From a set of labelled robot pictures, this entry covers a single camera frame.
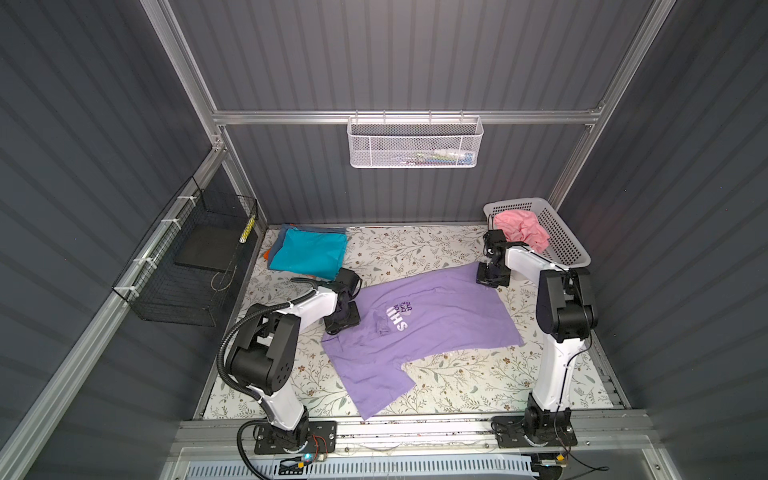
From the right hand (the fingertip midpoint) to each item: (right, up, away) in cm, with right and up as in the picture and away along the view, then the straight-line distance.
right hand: (490, 283), depth 102 cm
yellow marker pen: (-74, +17, -21) cm, 79 cm away
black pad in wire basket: (-82, +12, -24) cm, 86 cm away
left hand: (-48, -12, -8) cm, 50 cm away
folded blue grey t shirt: (-74, +20, +10) cm, 78 cm away
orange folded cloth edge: (-81, +10, +8) cm, 82 cm away
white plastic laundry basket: (+28, +12, +5) cm, 31 cm away
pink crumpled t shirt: (+16, +21, +12) cm, 29 cm away
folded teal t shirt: (-63, +10, +3) cm, 64 cm away
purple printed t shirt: (-29, -10, -8) cm, 32 cm away
